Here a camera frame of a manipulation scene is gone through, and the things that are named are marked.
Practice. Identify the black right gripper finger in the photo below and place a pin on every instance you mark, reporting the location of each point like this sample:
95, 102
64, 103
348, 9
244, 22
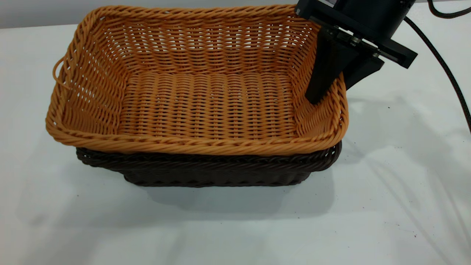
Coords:
327, 62
362, 68

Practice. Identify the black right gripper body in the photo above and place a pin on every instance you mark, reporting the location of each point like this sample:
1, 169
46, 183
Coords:
368, 18

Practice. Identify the orange woven wicker basket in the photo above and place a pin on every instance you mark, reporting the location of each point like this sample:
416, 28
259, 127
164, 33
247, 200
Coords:
206, 103

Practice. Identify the black woven wicker basket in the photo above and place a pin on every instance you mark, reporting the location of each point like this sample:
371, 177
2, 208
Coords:
206, 173

